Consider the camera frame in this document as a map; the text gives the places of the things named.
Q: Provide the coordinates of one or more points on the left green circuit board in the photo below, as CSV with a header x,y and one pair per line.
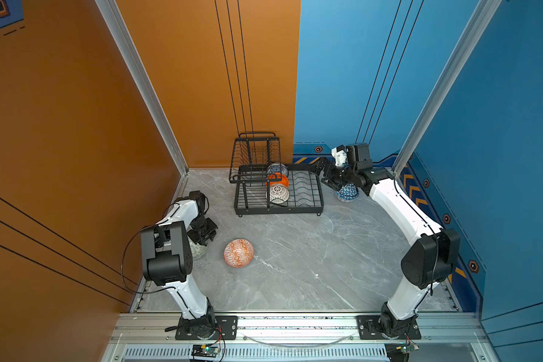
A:
x,y
205,353

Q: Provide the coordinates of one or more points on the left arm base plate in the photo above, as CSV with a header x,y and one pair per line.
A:
x,y
208,328

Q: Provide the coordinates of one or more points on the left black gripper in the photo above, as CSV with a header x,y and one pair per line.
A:
x,y
201,240

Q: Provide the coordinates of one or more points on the dark blue patterned bowl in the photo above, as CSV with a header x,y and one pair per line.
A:
x,y
348,193

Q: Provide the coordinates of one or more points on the right green circuit board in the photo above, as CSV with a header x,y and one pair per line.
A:
x,y
408,347

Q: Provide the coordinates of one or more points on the white brown striped bowl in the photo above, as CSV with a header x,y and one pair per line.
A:
x,y
278,194

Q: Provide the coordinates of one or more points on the green circuit board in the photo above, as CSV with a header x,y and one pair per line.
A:
x,y
408,347
205,353

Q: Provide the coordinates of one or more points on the plain orange bowl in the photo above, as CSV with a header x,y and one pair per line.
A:
x,y
277,179

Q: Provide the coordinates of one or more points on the green patterned bowl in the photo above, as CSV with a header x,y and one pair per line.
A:
x,y
197,250

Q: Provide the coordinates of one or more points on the blue floral bowl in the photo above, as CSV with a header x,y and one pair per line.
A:
x,y
278,168

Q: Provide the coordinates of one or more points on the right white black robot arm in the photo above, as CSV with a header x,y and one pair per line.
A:
x,y
433,252

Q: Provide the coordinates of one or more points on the red orange patterned bowl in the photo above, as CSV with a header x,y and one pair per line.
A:
x,y
238,253

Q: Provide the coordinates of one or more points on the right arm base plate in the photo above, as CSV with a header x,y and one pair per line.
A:
x,y
387,327

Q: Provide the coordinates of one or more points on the aluminium front rail frame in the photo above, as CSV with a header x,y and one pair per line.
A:
x,y
301,336

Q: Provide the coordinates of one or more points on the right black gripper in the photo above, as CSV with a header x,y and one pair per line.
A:
x,y
322,162

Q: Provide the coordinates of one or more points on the black wire dish rack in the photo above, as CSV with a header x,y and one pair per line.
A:
x,y
264,185

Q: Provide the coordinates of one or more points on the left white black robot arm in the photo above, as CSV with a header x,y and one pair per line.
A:
x,y
168,261

